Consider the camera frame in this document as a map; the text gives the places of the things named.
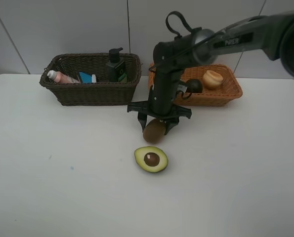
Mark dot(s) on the black whiteboard eraser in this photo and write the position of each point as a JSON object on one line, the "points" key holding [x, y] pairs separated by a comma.
{"points": [[84, 77]]}

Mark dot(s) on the orange peach fruit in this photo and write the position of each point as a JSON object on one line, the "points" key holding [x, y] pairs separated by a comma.
{"points": [[212, 80]]}

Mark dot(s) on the orange wicker basket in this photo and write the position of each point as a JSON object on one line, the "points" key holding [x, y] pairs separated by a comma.
{"points": [[226, 92]]}

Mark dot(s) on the dark green pump bottle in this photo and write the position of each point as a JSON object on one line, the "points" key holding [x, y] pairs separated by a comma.
{"points": [[116, 67]]}

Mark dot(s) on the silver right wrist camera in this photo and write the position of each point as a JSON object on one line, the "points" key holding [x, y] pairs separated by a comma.
{"points": [[182, 88]]}

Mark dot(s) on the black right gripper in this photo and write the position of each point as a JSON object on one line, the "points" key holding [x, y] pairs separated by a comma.
{"points": [[163, 110]]}

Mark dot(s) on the dark purple mangosteen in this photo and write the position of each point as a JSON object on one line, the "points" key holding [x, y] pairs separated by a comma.
{"points": [[194, 86]]}

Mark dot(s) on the dark brown wicker basket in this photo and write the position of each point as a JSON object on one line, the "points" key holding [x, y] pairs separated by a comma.
{"points": [[101, 93]]}

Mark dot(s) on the white red marker pen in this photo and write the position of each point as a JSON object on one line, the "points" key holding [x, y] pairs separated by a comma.
{"points": [[93, 78]]}

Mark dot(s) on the half avocado with pit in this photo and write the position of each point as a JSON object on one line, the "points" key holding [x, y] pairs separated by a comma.
{"points": [[151, 159]]}

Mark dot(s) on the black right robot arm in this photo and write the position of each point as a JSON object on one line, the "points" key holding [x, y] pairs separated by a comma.
{"points": [[273, 34]]}

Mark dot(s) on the brown kiwi fruit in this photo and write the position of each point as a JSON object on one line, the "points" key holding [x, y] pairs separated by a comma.
{"points": [[154, 131]]}

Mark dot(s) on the pink liquid bottle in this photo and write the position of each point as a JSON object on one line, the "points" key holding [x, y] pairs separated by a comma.
{"points": [[60, 78]]}

